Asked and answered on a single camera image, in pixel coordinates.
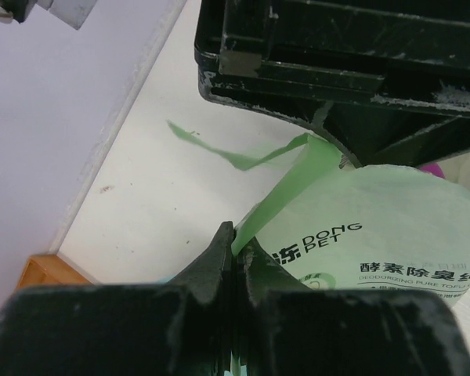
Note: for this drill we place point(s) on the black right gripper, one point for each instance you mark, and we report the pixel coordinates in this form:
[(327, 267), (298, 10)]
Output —
[(407, 61)]

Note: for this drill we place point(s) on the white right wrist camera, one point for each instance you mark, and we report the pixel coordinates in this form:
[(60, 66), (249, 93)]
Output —
[(71, 12)]

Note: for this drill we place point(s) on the green cat litter bag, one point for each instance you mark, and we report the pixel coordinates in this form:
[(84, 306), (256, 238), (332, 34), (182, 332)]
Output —
[(379, 227)]

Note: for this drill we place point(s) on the magenta plastic litter scoop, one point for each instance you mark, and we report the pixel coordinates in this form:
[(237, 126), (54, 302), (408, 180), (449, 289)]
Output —
[(433, 169)]

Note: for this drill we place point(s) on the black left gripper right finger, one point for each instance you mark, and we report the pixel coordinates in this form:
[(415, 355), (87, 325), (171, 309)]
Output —
[(291, 329)]

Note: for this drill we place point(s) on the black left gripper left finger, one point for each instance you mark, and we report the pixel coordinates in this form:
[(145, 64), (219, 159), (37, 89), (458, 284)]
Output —
[(125, 329)]

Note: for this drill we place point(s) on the teal plastic litter box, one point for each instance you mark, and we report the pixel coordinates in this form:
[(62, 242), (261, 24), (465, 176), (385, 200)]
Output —
[(177, 279)]

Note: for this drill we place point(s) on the orange wooden compartment tray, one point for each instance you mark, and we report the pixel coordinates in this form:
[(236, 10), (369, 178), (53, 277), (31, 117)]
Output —
[(49, 270)]

